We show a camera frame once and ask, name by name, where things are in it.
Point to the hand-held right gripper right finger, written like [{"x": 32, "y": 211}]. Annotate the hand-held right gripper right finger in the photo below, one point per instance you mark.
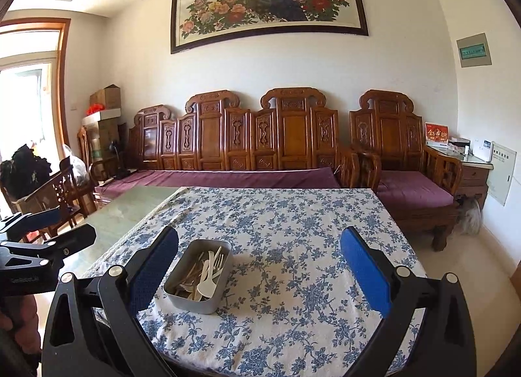
[{"x": 364, "y": 271}]

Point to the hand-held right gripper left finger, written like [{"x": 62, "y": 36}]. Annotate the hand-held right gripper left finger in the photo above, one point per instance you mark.
[{"x": 158, "y": 271}]

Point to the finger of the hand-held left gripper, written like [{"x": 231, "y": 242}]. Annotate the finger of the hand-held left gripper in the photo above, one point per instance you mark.
[
  {"x": 40, "y": 218},
  {"x": 77, "y": 236}
]

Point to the rectangular metal tin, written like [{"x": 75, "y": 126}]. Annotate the rectangular metal tin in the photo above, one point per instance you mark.
[{"x": 191, "y": 303}]

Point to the person's left forearm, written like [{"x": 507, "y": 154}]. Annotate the person's left forearm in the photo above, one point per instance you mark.
[{"x": 26, "y": 320}]

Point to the wooden dining chair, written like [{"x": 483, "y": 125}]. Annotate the wooden dining chair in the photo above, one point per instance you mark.
[{"x": 65, "y": 193}]

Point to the black cloth pile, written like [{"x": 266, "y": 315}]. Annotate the black cloth pile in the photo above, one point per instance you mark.
[{"x": 24, "y": 173}]

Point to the clear plastic bag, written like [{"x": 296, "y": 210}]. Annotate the clear plastic bag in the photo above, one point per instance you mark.
[{"x": 77, "y": 167}]

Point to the black desk lamp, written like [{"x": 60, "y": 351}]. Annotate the black desk lamp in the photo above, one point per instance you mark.
[{"x": 119, "y": 157}]

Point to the stacked cardboard boxes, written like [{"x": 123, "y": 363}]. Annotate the stacked cardboard boxes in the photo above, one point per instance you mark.
[{"x": 104, "y": 145}]

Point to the blue floral tablecloth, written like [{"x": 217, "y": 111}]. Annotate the blue floral tablecloth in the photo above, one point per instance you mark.
[{"x": 285, "y": 218}]

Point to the purple armchair cushion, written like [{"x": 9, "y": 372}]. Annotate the purple armchair cushion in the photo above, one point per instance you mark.
[{"x": 415, "y": 189}]

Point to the white lidded box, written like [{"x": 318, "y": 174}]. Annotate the white lidded box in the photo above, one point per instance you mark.
[{"x": 101, "y": 117}]

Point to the fluffy grey dog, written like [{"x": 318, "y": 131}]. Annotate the fluffy grey dog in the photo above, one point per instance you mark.
[{"x": 471, "y": 216}]

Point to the red decoration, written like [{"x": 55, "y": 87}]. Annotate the red decoration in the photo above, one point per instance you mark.
[{"x": 95, "y": 109}]

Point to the long purple sofa cushion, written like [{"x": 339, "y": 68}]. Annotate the long purple sofa cushion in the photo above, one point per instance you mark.
[{"x": 244, "y": 177}]

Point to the brown cardboard box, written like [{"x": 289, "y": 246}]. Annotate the brown cardboard box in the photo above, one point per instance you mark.
[{"x": 106, "y": 98}]

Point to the carved wooden armchair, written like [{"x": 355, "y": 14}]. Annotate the carved wooden armchair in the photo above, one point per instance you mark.
[{"x": 390, "y": 132}]

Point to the wooden side cabinet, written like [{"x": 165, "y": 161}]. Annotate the wooden side cabinet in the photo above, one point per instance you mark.
[{"x": 474, "y": 179}]

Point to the long carved wooden sofa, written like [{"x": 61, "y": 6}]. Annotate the long carved wooden sofa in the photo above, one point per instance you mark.
[{"x": 211, "y": 136}]

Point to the red desk calendar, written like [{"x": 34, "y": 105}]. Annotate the red desk calendar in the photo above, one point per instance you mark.
[{"x": 436, "y": 134}]

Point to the white router box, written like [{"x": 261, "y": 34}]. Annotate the white router box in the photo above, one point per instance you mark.
[{"x": 480, "y": 151}]

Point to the white electrical panel door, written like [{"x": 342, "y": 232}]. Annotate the white electrical panel door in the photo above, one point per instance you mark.
[{"x": 500, "y": 173}]

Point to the wooden door frame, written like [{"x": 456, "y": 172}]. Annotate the wooden door frame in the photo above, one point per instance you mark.
[{"x": 63, "y": 83}]

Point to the grey wall box green window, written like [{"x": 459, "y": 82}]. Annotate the grey wall box green window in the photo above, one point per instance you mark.
[{"x": 473, "y": 50}]

